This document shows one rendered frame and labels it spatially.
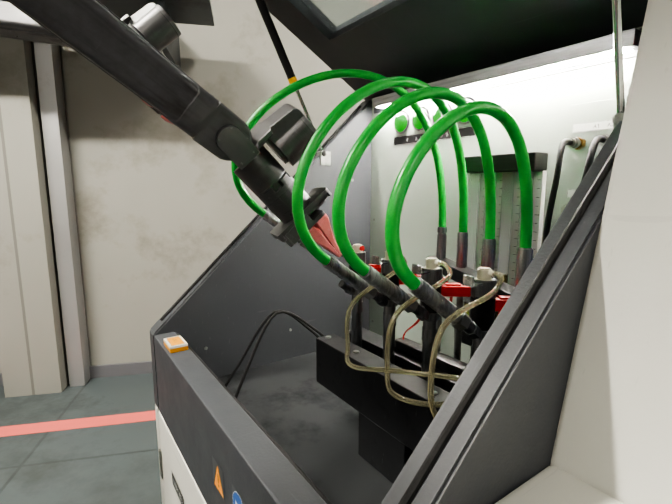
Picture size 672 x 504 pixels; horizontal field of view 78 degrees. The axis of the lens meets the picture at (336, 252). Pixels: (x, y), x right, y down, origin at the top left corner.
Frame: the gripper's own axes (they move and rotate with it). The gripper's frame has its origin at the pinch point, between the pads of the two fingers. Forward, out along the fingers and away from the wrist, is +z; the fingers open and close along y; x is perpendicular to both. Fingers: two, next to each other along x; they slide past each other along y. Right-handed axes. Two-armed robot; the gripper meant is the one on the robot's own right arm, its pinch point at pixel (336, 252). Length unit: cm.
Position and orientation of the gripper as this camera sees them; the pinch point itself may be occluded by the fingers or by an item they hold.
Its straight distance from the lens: 66.3
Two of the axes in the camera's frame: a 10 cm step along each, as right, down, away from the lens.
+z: 6.4, 6.9, 3.4
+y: 6.8, -7.2, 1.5
